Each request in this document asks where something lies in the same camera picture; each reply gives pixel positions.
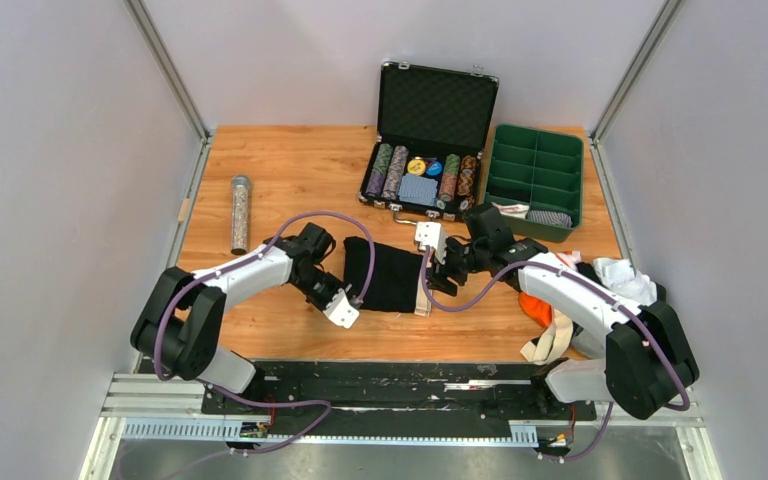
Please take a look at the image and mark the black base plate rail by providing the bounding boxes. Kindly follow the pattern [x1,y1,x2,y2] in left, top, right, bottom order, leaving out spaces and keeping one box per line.
[201,360,603,439]

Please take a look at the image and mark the cream white garment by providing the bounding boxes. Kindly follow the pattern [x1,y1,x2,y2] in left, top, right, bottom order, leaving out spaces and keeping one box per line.
[520,309,574,366]

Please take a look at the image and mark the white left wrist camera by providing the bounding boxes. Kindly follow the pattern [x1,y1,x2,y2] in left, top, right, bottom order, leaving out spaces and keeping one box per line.
[323,288,360,329]

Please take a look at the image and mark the black poker chip case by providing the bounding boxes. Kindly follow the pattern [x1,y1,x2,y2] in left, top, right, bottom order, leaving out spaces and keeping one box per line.
[357,61,499,222]

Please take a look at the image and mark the white rolled cloth in tray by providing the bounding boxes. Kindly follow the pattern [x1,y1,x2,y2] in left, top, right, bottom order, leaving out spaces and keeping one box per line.
[492,202,530,220]

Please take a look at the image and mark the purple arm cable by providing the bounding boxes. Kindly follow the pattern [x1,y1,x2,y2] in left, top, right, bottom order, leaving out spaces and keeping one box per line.
[420,248,692,463]
[152,210,377,458]

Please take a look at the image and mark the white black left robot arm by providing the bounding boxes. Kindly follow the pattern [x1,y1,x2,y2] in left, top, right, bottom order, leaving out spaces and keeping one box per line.
[130,223,359,413]

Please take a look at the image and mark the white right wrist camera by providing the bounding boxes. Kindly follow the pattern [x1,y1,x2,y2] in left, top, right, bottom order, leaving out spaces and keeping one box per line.
[414,221,447,264]

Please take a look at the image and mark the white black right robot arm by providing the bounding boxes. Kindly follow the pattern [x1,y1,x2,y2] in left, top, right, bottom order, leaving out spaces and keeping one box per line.
[414,204,700,420]

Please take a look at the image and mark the black garment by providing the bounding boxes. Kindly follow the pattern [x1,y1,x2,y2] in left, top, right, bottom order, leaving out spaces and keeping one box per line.
[576,261,668,306]

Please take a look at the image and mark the black underwear cream waistband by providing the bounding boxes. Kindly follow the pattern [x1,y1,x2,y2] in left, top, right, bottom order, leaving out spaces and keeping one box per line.
[343,236,422,314]

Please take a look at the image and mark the orange garment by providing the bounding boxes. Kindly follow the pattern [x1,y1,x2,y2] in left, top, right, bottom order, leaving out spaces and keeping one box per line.
[518,251,581,329]

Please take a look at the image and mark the clear tube of chips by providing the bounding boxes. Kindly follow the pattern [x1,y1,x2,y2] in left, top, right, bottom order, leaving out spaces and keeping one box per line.
[230,175,252,255]

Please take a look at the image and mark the green divided tray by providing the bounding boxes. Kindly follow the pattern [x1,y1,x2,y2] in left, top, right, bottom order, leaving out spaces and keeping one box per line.
[482,124,584,243]

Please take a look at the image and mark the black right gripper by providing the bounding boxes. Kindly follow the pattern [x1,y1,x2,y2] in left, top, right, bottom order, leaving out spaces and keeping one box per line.
[424,237,488,296]

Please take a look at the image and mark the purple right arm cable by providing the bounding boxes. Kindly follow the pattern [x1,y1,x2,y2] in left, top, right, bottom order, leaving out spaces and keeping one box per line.
[420,248,692,463]

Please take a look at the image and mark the aluminium frame rail front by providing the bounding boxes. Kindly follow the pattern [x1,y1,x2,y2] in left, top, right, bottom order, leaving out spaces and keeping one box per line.
[80,374,722,479]

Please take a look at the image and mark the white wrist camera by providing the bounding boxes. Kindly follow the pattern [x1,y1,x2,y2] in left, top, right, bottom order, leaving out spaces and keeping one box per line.
[414,221,447,264]
[323,288,360,329]

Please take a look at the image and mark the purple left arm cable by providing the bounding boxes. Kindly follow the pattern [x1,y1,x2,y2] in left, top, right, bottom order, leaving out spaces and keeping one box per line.
[152,210,377,458]

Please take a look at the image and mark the grey striped underwear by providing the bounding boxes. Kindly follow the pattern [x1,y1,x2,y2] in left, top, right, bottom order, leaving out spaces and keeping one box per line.
[526,210,573,229]

